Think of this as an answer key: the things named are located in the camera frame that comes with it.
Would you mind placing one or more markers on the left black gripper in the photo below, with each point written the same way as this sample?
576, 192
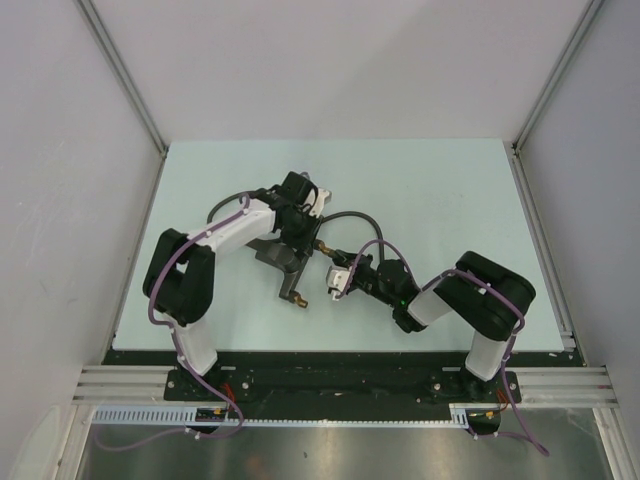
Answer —
304, 244

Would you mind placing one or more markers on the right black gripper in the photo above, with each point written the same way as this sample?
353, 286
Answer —
344, 258

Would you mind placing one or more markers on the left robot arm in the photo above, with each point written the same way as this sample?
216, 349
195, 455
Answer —
279, 223

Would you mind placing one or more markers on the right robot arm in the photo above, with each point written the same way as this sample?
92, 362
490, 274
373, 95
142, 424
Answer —
489, 297

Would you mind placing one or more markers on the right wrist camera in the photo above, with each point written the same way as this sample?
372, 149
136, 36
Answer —
337, 281

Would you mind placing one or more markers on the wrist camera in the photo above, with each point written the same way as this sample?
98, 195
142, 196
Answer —
337, 281
316, 201

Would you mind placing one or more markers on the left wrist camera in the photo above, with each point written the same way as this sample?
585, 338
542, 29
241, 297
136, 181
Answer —
316, 201

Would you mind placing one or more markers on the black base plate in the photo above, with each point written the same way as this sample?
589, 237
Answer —
381, 386

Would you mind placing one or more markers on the slotted cable duct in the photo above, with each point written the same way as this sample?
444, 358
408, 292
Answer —
209, 416

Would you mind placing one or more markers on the left aluminium corner post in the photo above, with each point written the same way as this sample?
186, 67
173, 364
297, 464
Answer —
116, 63

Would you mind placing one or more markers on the aluminium corner post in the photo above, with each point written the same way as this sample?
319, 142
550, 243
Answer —
559, 70
116, 63

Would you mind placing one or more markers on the aluminium frame rail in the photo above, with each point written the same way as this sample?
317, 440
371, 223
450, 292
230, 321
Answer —
121, 385

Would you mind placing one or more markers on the right aluminium corner post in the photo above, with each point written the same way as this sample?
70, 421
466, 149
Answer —
559, 70

